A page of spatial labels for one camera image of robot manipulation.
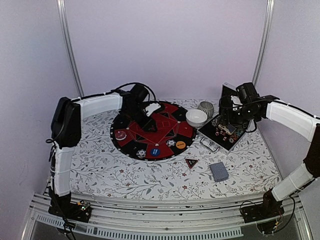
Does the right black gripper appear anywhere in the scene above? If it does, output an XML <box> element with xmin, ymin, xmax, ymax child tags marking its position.
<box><xmin>218</xmin><ymin>105</ymin><xmax>259</xmax><ymax>128</ymax></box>

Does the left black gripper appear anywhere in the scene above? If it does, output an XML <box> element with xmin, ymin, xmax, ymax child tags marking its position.
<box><xmin>124</xmin><ymin>104</ymin><xmax>159</xmax><ymax>132</ymax></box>

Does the clear red dealer button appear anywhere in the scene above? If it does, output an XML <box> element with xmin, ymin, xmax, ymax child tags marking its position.
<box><xmin>114</xmin><ymin>130</ymin><xmax>127</xmax><ymax>141</ymax></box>

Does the blue small blind button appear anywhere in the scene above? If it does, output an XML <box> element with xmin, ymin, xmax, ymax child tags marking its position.
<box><xmin>149</xmin><ymin>148</ymin><xmax>161</xmax><ymax>157</ymax></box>

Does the blue ten poker chip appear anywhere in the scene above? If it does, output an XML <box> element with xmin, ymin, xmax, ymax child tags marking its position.
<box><xmin>136</xmin><ymin>149</ymin><xmax>147</xmax><ymax>159</ymax></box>

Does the orange big blind button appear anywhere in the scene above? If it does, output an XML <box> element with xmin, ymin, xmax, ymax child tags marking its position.
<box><xmin>175</xmin><ymin>140</ymin><xmax>187</xmax><ymax>150</ymax></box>

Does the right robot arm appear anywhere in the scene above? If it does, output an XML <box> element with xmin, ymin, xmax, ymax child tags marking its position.
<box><xmin>219</xmin><ymin>82</ymin><xmax>320</xmax><ymax>218</ymax></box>

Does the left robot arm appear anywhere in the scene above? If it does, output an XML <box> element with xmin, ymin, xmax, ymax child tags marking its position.
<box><xmin>46</xmin><ymin>82</ymin><xmax>162</xmax><ymax>197</ymax></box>

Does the card deck in case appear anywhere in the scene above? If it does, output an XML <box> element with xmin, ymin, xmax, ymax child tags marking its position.
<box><xmin>222</xmin><ymin>124</ymin><xmax>237</xmax><ymax>135</ymax></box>

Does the poker chip stack left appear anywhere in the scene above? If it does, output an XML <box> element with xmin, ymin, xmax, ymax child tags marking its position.
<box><xmin>210</xmin><ymin>116</ymin><xmax>221</xmax><ymax>127</ymax></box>

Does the round red black poker mat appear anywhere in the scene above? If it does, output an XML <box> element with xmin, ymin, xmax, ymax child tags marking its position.
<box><xmin>110</xmin><ymin>101</ymin><xmax>197</xmax><ymax>161</ymax></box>

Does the aluminium poker chip case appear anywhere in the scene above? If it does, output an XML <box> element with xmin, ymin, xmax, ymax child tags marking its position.
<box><xmin>198</xmin><ymin>83</ymin><xmax>251</xmax><ymax>155</ymax></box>

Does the grey striped ceramic mug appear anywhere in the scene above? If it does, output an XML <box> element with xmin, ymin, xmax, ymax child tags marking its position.
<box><xmin>197</xmin><ymin>101</ymin><xmax>214</xmax><ymax>119</ymax></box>

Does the white ceramic bowl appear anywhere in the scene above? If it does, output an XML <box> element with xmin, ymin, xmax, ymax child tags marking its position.
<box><xmin>185</xmin><ymin>109</ymin><xmax>208</xmax><ymax>128</ymax></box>

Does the black triangular all-in marker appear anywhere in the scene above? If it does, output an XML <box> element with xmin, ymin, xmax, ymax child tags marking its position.
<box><xmin>185</xmin><ymin>158</ymin><xmax>199</xmax><ymax>169</ymax></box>

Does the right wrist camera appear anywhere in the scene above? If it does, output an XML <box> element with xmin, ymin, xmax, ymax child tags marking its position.
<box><xmin>230</xmin><ymin>95</ymin><xmax>243</xmax><ymax>111</ymax></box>

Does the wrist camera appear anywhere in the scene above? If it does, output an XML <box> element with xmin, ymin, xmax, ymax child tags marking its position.
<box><xmin>230</xmin><ymin>95</ymin><xmax>243</xmax><ymax>111</ymax></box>
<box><xmin>144</xmin><ymin>102</ymin><xmax>162</xmax><ymax>117</ymax></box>

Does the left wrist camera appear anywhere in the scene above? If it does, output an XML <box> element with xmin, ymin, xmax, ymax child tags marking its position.
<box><xmin>144</xmin><ymin>102</ymin><xmax>162</xmax><ymax>117</ymax></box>

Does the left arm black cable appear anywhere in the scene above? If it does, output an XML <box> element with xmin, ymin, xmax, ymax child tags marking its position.
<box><xmin>109</xmin><ymin>82</ymin><xmax>157</xmax><ymax>103</ymax></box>

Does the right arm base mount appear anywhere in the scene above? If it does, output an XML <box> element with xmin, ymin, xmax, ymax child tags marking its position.
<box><xmin>239</xmin><ymin>189</ymin><xmax>296</xmax><ymax>236</ymax></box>

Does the aluminium front rail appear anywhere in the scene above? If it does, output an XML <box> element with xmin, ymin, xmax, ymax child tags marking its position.
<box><xmin>22</xmin><ymin>191</ymin><xmax>313</xmax><ymax>240</ymax></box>

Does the right aluminium frame post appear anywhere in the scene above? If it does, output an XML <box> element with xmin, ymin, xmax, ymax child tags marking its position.
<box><xmin>252</xmin><ymin>0</ymin><xmax>275</xmax><ymax>87</ymax></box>

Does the aluminium frame post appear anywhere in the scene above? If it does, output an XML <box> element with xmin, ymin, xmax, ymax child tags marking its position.
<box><xmin>56</xmin><ymin>0</ymin><xmax>85</xmax><ymax>97</ymax></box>
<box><xmin>252</xmin><ymin>0</ymin><xmax>275</xmax><ymax>87</ymax></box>

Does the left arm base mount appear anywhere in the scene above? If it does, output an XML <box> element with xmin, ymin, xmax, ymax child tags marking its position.
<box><xmin>48</xmin><ymin>188</ymin><xmax>92</xmax><ymax>223</ymax></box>

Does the left aluminium frame post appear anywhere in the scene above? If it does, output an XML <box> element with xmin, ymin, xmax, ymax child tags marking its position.
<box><xmin>56</xmin><ymin>0</ymin><xmax>85</xmax><ymax>97</ymax></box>

